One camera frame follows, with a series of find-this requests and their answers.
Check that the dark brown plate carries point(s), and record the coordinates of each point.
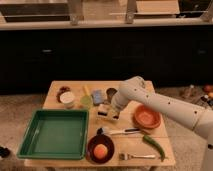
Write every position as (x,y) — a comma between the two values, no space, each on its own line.
(100,139)

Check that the green plastic tray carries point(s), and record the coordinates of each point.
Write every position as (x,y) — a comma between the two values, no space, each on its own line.
(55,134)

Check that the green chili pepper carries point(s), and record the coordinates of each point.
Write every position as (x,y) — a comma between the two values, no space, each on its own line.
(149,140)

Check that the wooden black felt eraser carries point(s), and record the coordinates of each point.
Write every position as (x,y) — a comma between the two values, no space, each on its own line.
(104,111)

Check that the dark cabinet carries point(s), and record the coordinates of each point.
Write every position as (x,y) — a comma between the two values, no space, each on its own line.
(167,55)

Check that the green yellow brush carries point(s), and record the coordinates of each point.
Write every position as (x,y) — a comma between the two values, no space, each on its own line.
(86,100)

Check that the silver fork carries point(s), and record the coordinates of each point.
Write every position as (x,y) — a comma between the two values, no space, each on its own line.
(126,156)

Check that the blue sponge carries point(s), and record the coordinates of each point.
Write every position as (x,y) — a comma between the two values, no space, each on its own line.
(97,96)

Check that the dark red small object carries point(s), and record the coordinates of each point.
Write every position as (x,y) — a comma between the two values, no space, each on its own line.
(62,90)

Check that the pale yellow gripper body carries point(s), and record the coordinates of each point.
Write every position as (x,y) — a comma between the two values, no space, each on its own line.
(112,113)

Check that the orange fruit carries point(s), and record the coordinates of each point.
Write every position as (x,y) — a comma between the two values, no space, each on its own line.
(100,151)

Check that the wooden table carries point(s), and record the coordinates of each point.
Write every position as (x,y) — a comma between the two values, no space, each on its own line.
(131,144)

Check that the white cup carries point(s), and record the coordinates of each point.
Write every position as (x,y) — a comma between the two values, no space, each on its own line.
(67,99)

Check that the metal cup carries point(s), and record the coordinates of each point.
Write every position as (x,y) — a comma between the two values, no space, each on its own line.
(110,93)

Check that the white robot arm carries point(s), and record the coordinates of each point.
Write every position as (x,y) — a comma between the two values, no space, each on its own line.
(191,116)

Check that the orange plastic bowl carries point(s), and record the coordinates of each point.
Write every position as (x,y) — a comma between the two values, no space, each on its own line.
(146,118)

